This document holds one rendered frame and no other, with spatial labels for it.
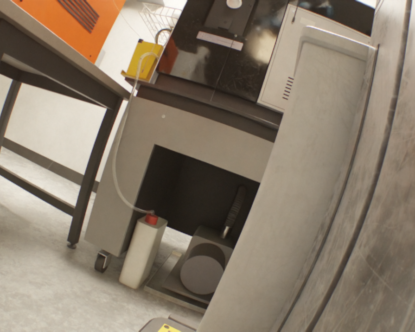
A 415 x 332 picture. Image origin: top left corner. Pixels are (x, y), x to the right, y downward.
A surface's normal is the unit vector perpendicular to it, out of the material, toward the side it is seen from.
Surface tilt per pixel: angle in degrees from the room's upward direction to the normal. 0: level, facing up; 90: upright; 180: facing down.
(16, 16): 90
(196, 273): 90
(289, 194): 90
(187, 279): 90
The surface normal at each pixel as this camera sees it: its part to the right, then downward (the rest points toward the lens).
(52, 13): 0.93, 0.35
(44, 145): -0.11, 0.00
